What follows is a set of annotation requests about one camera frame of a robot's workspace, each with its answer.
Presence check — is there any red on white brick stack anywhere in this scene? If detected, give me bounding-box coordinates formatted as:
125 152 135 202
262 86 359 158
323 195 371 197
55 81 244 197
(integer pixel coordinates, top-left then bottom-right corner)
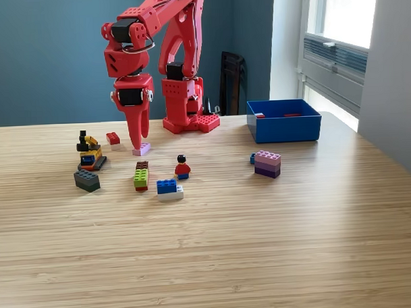
105 131 122 152

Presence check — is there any grey window vent grille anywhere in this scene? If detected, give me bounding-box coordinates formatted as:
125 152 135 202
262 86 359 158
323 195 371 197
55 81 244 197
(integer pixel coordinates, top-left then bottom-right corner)
302 32 370 78

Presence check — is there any toy figure red shirt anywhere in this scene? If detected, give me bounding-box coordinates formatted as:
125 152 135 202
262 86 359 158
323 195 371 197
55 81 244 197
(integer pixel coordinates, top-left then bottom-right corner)
173 154 193 182

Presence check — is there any blue plastic bin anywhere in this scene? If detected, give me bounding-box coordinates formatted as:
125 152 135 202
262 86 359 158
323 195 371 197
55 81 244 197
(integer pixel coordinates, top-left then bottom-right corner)
246 97 323 145

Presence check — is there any pink purple brick stack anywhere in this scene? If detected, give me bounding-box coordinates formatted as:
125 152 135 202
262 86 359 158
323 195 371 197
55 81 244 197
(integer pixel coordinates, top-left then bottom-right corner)
252 149 283 180

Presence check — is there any dark grey brick stack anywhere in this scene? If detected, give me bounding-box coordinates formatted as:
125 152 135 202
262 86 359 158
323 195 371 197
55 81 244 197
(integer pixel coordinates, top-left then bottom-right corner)
73 168 101 194

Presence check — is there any yellow toy digger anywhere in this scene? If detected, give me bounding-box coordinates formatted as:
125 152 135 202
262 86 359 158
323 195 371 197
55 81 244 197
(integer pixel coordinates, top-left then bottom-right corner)
75 129 108 172

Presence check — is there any blue on white brick stack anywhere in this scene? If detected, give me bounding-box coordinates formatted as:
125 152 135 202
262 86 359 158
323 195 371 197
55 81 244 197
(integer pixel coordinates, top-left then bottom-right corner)
156 178 186 202

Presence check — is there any white window frame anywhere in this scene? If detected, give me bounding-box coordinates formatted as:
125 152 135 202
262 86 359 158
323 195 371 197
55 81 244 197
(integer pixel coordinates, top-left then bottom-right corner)
294 0 383 126

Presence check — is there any green brown red brick stack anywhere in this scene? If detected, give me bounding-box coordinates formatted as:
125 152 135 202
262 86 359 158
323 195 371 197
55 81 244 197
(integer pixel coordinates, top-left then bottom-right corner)
132 160 150 193

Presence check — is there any black chair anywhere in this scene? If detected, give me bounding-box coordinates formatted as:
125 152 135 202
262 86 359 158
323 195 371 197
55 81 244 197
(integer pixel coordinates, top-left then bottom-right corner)
217 50 250 116

